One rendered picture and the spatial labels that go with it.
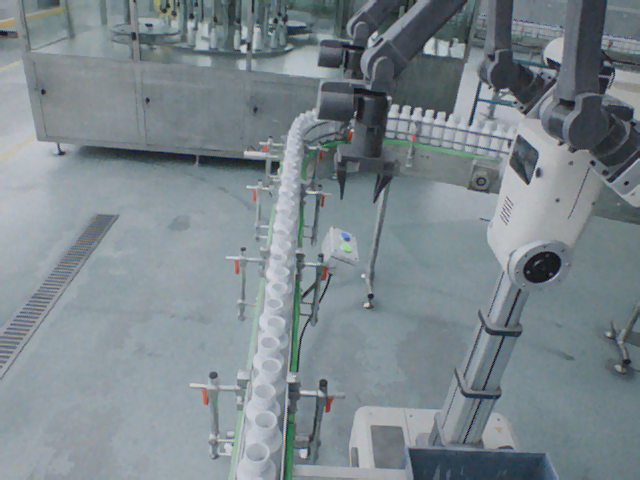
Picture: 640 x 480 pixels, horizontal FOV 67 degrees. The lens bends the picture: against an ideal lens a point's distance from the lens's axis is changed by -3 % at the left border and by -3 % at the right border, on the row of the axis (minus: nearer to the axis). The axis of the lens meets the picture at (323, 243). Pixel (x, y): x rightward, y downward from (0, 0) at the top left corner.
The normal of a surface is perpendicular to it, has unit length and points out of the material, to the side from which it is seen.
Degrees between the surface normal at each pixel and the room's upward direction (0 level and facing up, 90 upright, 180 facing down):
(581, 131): 85
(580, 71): 81
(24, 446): 0
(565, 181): 90
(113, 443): 0
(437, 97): 90
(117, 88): 90
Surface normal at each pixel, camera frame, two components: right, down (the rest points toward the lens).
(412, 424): 0.10, -0.85
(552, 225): 0.00, 0.66
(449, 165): -0.29, 0.47
